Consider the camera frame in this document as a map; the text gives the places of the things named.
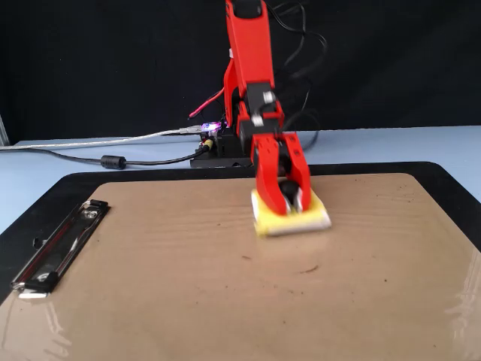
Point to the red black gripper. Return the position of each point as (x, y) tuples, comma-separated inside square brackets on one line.
[(259, 128)]

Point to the silver metal clipboard clip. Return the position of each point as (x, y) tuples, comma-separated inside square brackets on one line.
[(56, 252)]

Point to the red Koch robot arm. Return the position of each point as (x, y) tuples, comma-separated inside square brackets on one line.
[(250, 45)]

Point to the controller board with LED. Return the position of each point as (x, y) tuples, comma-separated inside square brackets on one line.
[(210, 128)]

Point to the yellow sponge with black knob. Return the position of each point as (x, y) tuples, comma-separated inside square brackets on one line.
[(300, 222)]

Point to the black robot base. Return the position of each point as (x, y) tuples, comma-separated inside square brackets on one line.
[(225, 154)]

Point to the brown clipboard board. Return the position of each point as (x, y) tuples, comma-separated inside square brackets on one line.
[(225, 301)]

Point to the black backdrop cloth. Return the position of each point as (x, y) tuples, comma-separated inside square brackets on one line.
[(75, 56)]

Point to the grey frame post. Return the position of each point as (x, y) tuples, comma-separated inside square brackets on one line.
[(3, 131)]

